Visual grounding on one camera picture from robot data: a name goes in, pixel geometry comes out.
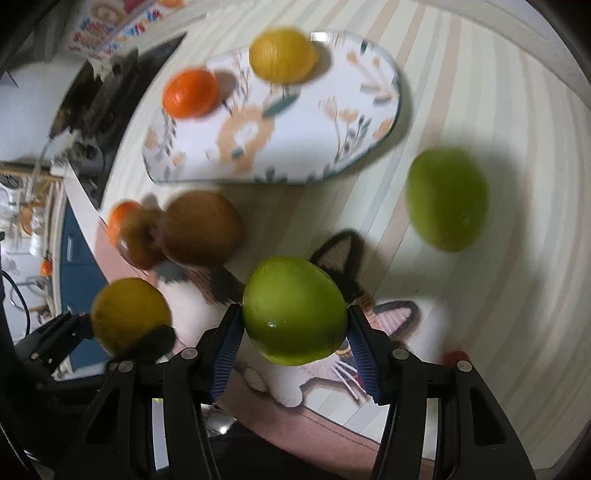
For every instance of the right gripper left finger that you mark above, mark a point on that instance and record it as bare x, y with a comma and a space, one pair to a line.
195, 377

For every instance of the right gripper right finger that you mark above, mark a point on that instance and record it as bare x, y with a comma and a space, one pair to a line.
475, 439

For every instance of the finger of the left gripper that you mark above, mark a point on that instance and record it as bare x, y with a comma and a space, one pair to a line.
50, 344

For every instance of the yellow orange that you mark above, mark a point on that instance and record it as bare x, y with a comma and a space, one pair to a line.
282, 56
126, 310

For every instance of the dark red apple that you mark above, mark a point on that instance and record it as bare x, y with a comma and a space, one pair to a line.
137, 238

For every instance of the orange tangerine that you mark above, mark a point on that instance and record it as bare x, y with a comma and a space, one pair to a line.
116, 217
191, 93

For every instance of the green apple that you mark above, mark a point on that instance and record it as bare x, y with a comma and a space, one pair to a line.
447, 198
294, 313

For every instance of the red cherry tomato right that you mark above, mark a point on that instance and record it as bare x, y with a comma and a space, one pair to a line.
451, 359

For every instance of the blue kitchen cabinet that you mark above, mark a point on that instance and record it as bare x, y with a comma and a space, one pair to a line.
80, 280

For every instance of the small orange on counter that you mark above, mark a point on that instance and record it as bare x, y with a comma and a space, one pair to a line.
46, 267

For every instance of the cat shaped coaster mat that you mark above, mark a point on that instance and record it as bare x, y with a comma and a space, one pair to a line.
198, 298

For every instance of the dish rack with utensils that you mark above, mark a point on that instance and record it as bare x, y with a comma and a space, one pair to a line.
28, 198

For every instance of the black gas stove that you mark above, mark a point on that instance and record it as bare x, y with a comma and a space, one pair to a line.
97, 110

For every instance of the striped table cloth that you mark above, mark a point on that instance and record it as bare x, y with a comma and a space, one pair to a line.
517, 301

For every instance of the floral oval ceramic plate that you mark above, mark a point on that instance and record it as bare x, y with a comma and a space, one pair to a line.
294, 134

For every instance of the colourful wall sticker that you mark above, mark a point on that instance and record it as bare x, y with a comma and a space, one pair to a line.
97, 29

